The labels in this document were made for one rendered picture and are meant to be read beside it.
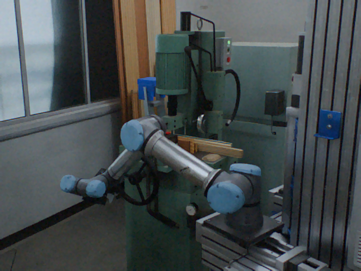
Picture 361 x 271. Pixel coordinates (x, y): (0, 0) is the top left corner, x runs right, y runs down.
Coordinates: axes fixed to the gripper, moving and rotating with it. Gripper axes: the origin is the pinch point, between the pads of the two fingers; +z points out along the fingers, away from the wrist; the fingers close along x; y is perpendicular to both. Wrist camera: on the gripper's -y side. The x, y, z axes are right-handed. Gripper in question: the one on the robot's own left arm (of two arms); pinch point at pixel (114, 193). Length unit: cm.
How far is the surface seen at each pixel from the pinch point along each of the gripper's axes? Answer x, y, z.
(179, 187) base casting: 24.1, -11.9, 20.4
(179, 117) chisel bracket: 12, -50, 20
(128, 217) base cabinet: -10.6, 10.0, 33.0
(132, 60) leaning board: -100, -116, 97
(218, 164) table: 44, -28, 18
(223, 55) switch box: 25, -90, 26
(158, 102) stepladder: -46, -75, 79
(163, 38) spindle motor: 9, -81, -11
